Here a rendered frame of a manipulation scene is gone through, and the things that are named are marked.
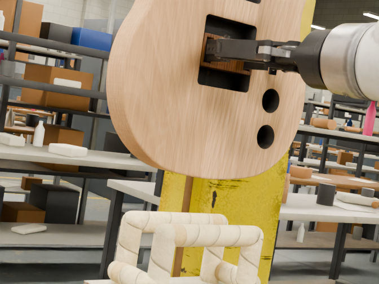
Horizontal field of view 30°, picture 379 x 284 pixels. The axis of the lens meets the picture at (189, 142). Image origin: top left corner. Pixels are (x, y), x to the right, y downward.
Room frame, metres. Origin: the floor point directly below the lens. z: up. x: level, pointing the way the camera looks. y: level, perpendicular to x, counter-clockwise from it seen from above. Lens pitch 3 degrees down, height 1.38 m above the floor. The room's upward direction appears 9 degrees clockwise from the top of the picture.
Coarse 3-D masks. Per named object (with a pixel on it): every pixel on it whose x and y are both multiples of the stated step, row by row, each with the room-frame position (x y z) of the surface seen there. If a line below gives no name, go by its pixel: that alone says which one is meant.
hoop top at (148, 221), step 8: (128, 216) 1.01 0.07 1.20; (136, 216) 1.01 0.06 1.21; (144, 216) 1.02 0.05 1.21; (152, 216) 1.03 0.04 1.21; (160, 216) 1.04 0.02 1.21; (168, 216) 1.05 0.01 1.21; (176, 216) 1.06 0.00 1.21; (184, 216) 1.07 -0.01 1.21; (192, 216) 1.08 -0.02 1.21; (200, 216) 1.09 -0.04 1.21; (208, 216) 1.10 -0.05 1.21; (216, 216) 1.11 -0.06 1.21; (224, 216) 1.13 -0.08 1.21; (144, 224) 1.02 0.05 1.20; (152, 224) 1.03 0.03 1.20; (160, 224) 1.04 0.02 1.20; (216, 224) 1.11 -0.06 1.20; (224, 224) 1.12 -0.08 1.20; (144, 232) 1.03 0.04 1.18; (152, 232) 1.04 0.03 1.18
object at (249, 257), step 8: (240, 248) 1.07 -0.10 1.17; (248, 248) 1.05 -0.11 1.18; (256, 248) 1.05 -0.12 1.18; (240, 256) 1.06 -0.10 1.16; (248, 256) 1.05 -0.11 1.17; (256, 256) 1.05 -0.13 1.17; (240, 264) 1.06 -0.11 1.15; (248, 264) 1.05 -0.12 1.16; (256, 264) 1.06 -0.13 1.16; (240, 272) 1.06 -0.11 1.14; (248, 272) 1.05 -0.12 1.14; (256, 272) 1.06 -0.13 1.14; (240, 280) 1.05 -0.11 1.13; (248, 280) 1.05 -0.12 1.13; (256, 280) 1.06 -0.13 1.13
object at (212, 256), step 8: (208, 248) 1.12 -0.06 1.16; (216, 248) 1.12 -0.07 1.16; (208, 256) 1.12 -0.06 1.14; (216, 256) 1.12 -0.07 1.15; (208, 264) 1.12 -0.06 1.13; (216, 264) 1.12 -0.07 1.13; (200, 272) 1.13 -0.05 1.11; (208, 272) 1.12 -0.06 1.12; (200, 280) 1.12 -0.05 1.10; (208, 280) 1.12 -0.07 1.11; (216, 280) 1.12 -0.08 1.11
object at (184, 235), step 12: (156, 228) 0.96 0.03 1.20; (168, 228) 0.95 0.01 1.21; (180, 228) 0.96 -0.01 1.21; (192, 228) 0.98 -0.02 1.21; (204, 228) 0.99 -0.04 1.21; (216, 228) 1.01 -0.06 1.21; (228, 228) 1.02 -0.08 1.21; (240, 228) 1.04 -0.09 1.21; (252, 228) 1.05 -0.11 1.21; (180, 240) 0.96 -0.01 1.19; (192, 240) 0.97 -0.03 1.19; (204, 240) 0.99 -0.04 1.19; (216, 240) 1.00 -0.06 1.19; (228, 240) 1.02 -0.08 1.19; (240, 240) 1.03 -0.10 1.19; (252, 240) 1.05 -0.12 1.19
